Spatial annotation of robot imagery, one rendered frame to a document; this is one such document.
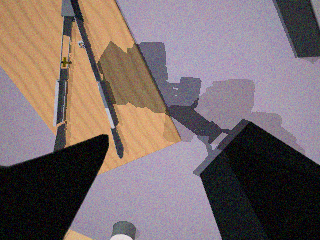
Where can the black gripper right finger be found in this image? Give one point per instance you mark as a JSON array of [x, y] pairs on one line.
[[285, 200]]

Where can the light wooden board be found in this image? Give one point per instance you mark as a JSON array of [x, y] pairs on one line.
[[30, 49]]

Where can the dark grey roasting tin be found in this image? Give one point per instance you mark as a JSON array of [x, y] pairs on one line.
[[302, 19]]

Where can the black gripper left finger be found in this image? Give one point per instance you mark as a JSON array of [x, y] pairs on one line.
[[40, 197]]

